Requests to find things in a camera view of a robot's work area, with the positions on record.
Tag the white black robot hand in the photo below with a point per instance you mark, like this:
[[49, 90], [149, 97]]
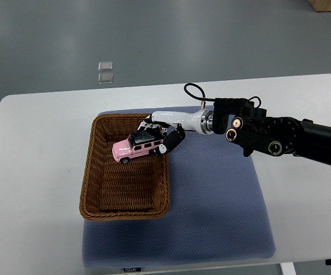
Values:
[[198, 121]]

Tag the pink toy car black roof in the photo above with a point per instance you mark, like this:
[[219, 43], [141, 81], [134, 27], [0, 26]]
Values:
[[137, 145]]

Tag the brown wicker basket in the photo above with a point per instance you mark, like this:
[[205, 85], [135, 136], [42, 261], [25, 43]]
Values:
[[112, 191]]

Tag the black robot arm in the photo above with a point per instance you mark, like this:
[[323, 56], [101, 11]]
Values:
[[248, 126]]

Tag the blue-grey padded mat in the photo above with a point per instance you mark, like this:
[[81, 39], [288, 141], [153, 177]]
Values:
[[217, 213]]

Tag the lower floor socket plate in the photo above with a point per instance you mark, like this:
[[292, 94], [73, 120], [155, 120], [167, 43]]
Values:
[[106, 77]]

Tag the floor socket plate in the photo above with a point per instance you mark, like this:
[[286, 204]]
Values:
[[106, 77], [105, 66]]

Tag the upper floor socket plate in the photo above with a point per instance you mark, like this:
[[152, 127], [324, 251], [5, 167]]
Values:
[[105, 66]]

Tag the wooden box corner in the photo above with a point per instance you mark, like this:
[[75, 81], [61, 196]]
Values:
[[321, 5]]

